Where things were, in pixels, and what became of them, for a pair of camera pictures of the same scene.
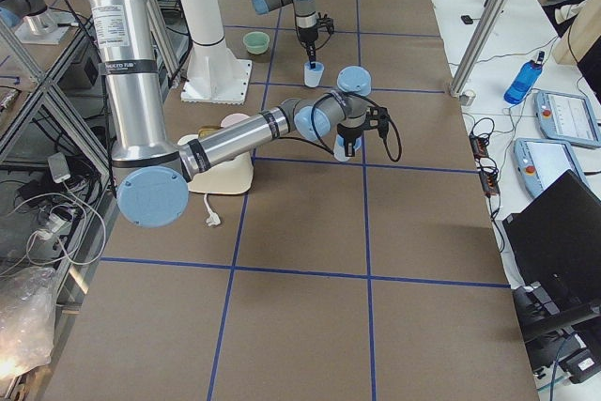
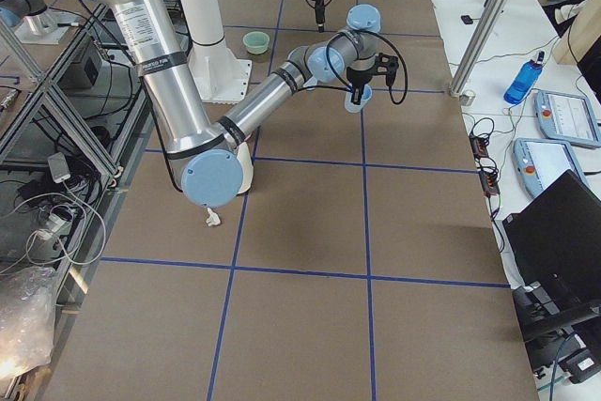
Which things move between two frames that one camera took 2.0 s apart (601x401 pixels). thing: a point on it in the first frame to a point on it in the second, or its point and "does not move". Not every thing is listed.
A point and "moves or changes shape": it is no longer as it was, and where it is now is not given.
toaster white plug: [212, 218] does not move
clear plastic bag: [27, 315] does not move
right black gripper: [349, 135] to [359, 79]
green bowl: [256, 42] does not move
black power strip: [485, 164] does not move
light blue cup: [339, 148] moves or changes shape
